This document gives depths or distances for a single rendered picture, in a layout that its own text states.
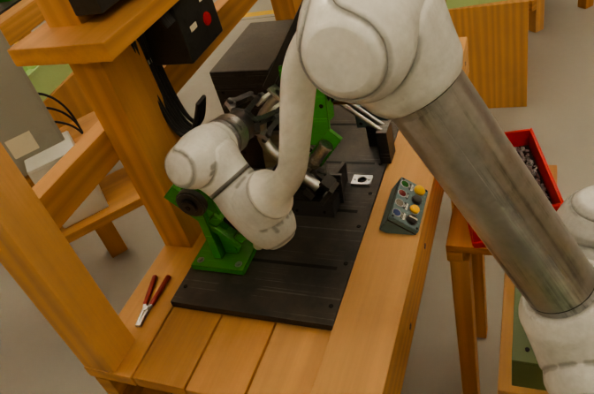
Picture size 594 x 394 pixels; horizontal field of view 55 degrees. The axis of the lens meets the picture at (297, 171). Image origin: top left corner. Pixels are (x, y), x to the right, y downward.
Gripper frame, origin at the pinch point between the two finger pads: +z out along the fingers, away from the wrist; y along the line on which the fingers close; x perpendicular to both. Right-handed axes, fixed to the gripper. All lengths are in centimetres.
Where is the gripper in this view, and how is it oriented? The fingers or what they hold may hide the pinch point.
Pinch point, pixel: (270, 102)
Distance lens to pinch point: 140.7
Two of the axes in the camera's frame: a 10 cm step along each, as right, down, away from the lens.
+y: -7.4, -6.7, 0.0
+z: 3.8, -4.2, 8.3
